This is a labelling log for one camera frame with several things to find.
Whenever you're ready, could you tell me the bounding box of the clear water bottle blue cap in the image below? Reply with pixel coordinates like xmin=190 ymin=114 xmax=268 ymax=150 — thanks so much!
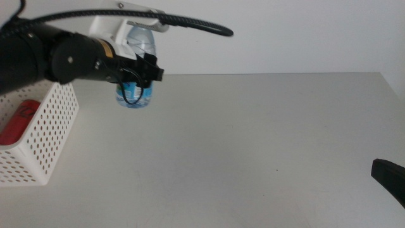
xmin=115 ymin=25 xmax=158 ymax=109

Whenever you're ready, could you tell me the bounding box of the red cola can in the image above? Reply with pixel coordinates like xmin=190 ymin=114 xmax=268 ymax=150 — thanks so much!
xmin=0 ymin=99 xmax=41 ymax=146

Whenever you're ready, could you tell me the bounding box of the white perforated plastic basket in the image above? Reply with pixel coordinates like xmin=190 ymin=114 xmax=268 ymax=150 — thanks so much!
xmin=0 ymin=79 xmax=80 ymax=187

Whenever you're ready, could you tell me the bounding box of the thin black gripper wire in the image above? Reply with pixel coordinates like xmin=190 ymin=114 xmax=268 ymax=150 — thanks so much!
xmin=116 ymin=65 xmax=145 ymax=106

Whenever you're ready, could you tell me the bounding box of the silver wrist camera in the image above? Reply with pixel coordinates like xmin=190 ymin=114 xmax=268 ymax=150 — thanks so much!
xmin=126 ymin=18 xmax=170 ymax=34

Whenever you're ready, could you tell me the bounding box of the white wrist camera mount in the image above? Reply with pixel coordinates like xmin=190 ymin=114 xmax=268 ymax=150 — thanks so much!
xmin=88 ymin=0 xmax=166 ymax=61

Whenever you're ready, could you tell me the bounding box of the black braided camera cable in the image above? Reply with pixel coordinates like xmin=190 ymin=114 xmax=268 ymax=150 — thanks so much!
xmin=0 ymin=0 xmax=234 ymax=41

